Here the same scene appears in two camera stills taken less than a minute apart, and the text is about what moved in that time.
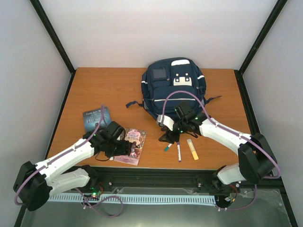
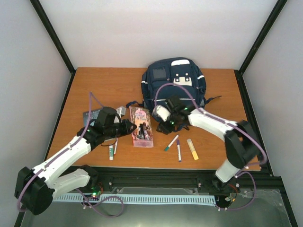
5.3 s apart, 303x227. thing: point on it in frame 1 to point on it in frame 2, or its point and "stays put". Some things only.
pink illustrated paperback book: (137, 137) to (142, 136)
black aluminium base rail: (185, 177) stays put
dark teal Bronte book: (91, 117) stays put
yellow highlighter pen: (192, 149) stays put
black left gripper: (125, 150) to (127, 123)
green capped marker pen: (167, 147) stays put
